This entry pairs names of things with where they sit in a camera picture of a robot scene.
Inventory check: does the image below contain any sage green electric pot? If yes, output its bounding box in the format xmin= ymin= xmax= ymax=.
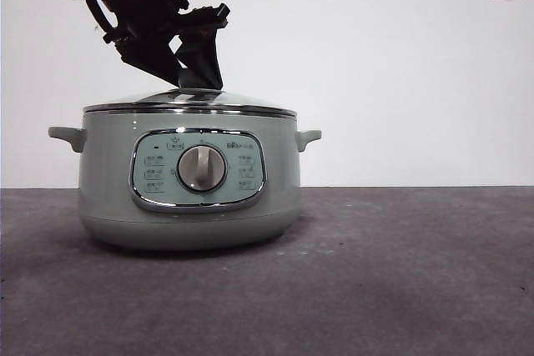
xmin=47 ymin=112 xmax=322 ymax=253

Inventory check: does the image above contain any glass lid with green knob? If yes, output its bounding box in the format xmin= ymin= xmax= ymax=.
xmin=82 ymin=67 xmax=299 ymax=119

